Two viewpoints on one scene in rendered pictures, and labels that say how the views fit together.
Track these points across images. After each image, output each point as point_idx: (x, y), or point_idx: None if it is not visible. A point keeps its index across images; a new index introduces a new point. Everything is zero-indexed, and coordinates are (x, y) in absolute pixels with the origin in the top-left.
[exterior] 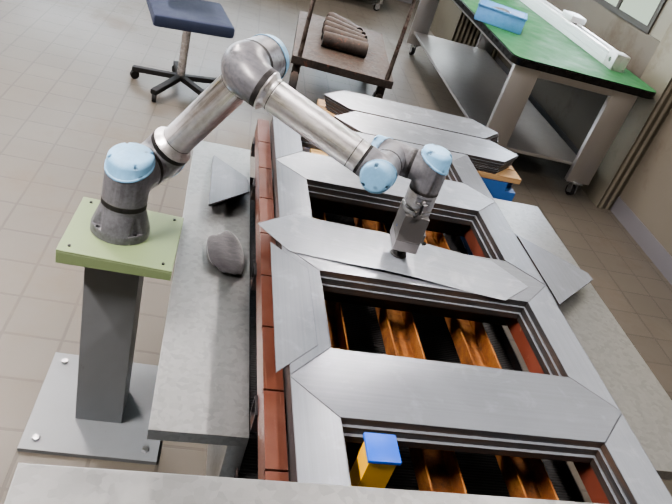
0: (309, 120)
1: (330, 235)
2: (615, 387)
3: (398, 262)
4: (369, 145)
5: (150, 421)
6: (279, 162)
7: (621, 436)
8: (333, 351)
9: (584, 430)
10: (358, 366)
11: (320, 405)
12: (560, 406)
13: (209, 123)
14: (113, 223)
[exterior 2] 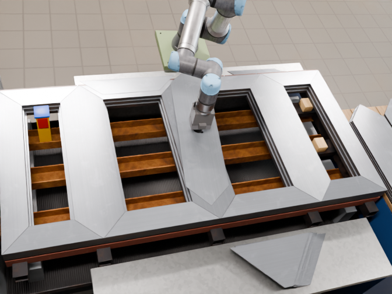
0: (185, 21)
1: (196, 98)
2: (163, 281)
3: (188, 128)
4: (186, 46)
5: (77, 76)
6: (258, 75)
7: (82, 231)
8: (100, 100)
9: (81, 209)
10: (94, 109)
11: (65, 95)
12: (96, 200)
13: (215, 19)
14: (175, 37)
